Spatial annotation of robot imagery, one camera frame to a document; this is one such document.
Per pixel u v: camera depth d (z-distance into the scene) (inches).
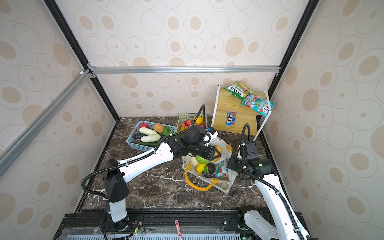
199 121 42.9
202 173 34.5
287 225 15.4
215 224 29.4
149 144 38.5
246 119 39.4
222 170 32.2
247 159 21.5
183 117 44.9
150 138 39.1
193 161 35.3
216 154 27.0
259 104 30.6
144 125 41.6
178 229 28.1
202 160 32.7
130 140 39.1
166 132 40.8
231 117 38.3
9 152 20.3
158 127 40.5
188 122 44.4
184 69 36.1
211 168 33.5
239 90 32.8
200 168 34.3
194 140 23.1
